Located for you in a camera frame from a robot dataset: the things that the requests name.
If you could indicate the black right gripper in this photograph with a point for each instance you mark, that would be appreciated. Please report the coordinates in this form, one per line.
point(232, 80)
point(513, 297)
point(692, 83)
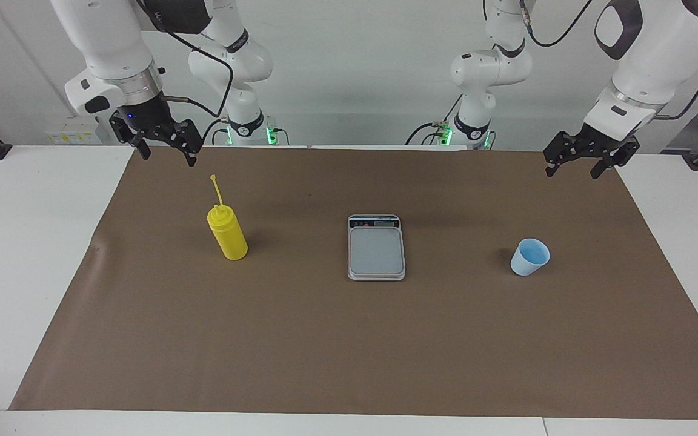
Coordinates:
point(146, 118)

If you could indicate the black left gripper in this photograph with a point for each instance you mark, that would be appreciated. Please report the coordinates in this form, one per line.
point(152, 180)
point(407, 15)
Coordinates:
point(600, 140)

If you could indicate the yellow squeeze bottle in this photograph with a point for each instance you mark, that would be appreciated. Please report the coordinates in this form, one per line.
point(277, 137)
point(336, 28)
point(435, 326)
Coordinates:
point(228, 236)

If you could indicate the blue paper cup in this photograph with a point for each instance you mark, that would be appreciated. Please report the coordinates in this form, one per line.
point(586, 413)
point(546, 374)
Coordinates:
point(528, 260)

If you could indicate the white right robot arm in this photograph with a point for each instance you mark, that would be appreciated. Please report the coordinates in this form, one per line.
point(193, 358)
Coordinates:
point(113, 42)

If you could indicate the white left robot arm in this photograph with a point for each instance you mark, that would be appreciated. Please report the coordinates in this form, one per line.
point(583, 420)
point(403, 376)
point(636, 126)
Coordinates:
point(658, 54)

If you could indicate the silver digital kitchen scale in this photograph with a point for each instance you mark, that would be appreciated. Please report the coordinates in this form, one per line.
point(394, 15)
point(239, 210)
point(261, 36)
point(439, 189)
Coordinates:
point(376, 251)

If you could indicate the brown table mat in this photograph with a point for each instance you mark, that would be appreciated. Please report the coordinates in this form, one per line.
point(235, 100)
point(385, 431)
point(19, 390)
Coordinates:
point(325, 339)

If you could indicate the white wall outlet box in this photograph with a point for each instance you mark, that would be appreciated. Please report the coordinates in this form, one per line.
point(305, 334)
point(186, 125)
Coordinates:
point(73, 130)

